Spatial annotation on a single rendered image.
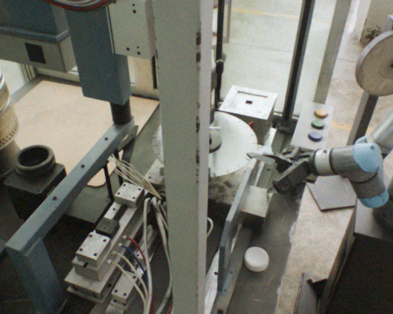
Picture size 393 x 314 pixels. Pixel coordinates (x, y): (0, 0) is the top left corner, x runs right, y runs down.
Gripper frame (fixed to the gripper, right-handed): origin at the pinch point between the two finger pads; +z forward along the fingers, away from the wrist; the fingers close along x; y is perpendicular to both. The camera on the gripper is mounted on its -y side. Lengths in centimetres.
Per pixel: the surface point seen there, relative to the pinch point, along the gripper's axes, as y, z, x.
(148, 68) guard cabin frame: 37, 55, 36
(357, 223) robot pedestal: 9.7, -19.4, -28.5
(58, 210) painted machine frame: -49, 18, 28
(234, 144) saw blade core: 2.6, 4.0, 10.0
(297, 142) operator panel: 20.0, -6.0, -2.3
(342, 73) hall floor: 240, 59, -65
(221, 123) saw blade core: 10.2, 11.3, 14.6
